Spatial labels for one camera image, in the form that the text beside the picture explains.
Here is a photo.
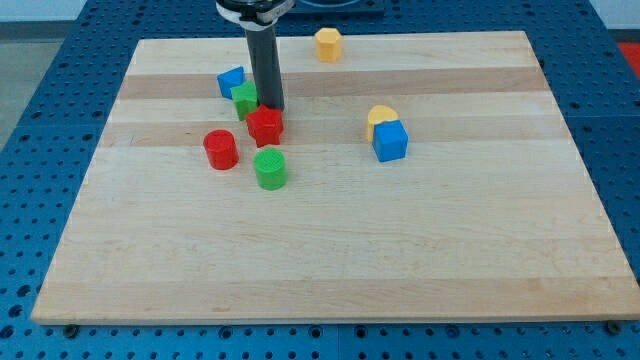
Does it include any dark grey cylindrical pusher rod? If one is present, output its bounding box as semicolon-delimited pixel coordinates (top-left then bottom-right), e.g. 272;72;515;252
245;25;285;110

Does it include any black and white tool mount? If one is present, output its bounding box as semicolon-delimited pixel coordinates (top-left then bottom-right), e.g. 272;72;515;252
215;0;294;31

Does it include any green star-shaped block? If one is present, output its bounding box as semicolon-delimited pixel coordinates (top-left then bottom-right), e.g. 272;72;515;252
231;80;259;121

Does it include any red star block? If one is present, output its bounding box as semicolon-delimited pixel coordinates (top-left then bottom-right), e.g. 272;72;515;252
246;105;284;148

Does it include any blue triangular block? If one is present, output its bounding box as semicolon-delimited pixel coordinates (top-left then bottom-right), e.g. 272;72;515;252
216;66;245;99

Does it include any yellow hexagon block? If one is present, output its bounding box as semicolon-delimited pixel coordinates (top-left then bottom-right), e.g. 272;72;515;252
314;28;342;63

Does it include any red cylinder block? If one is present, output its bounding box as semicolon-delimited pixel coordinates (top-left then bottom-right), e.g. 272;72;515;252
203;129;239;170

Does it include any green cylinder block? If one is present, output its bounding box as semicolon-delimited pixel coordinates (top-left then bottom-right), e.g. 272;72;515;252
253;148;288;190

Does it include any yellow heart block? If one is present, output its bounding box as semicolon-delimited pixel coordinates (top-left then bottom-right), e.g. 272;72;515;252
366;105;399;143

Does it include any blue cube block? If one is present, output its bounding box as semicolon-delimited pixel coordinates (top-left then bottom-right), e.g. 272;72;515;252
372;120;409;162

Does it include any light wooden board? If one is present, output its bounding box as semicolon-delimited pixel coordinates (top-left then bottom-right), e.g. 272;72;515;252
31;31;639;325

